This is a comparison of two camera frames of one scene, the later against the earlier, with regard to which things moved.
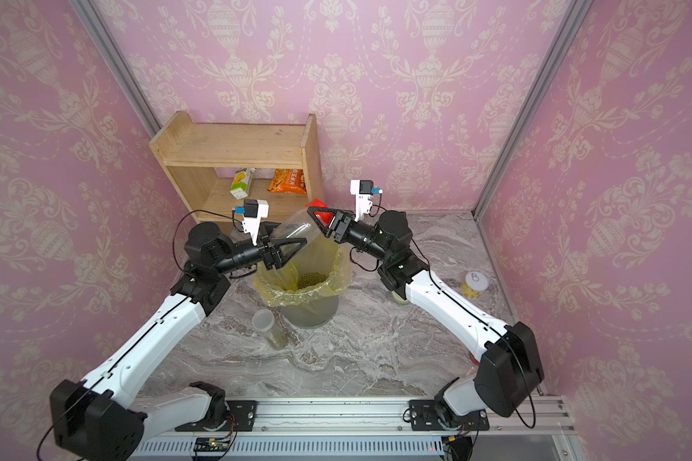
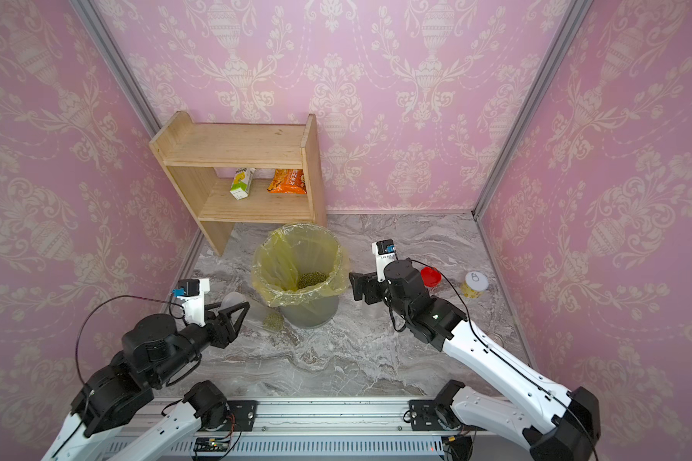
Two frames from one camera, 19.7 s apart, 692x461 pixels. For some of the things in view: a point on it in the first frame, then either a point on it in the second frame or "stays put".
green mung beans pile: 311,278 stays put
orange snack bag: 287,181 stays put
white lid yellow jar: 474,284 stays put
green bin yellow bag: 317,272 stays put
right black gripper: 347,228 -> 365,281
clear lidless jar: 263,321 -> 231,300
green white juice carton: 241,182 stays put
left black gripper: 270,257 -> 215,324
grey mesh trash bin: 311,314 stays put
